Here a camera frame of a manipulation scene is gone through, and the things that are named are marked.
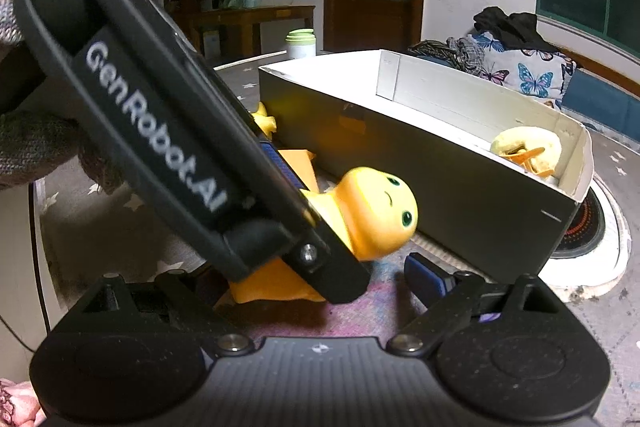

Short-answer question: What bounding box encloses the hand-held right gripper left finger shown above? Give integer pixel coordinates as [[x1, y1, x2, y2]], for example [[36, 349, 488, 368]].
[[82, 272, 254, 354]]

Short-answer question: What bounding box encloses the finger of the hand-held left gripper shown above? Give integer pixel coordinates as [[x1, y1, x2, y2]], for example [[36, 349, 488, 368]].
[[248, 109, 323, 229], [223, 216, 371, 306]]

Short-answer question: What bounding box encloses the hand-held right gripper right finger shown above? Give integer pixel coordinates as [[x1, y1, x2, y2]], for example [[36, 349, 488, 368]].
[[387, 251, 558, 359]]

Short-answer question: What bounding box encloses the yellow plush toy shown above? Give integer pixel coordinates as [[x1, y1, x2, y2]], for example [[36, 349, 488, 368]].
[[215, 99, 421, 306]]

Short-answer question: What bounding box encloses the white cardboard box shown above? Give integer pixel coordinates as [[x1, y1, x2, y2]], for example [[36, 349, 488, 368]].
[[257, 49, 596, 286]]

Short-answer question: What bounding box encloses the grey star-print mat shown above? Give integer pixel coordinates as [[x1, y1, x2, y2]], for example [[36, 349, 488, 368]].
[[30, 49, 640, 427]]

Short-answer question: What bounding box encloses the white jar with green lid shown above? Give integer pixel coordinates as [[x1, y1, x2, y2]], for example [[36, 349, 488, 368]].
[[285, 29, 317, 60]]

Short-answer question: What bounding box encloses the wooden side table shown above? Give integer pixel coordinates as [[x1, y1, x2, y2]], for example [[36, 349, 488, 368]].
[[187, 5, 316, 58]]

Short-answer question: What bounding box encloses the small orange toy piece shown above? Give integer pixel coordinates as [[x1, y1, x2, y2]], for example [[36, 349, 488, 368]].
[[514, 147, 547, 168]]

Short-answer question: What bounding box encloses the round white floor appliance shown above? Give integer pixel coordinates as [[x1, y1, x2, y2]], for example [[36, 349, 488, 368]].
[[537, 186, 632, 301]]

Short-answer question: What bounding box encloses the dark patterned cloth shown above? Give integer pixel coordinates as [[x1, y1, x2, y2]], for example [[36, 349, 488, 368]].
[[407, 38, 482, 70]]

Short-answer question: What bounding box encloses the pink patterned cloth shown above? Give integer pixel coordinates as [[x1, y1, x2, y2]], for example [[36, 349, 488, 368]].
[[0, 377, 44, 427]]

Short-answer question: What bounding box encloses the butterfly-print cushion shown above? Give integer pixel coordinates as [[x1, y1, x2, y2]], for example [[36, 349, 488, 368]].
[[466, 32, 577, 101]]

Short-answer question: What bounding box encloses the black clothing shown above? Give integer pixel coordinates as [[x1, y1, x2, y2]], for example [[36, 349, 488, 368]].
[[472, 6, 559, 54]]

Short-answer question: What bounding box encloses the cream ring-shaped toy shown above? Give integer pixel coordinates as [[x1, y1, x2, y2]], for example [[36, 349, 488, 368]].
[[490, 127, 564, 176]]

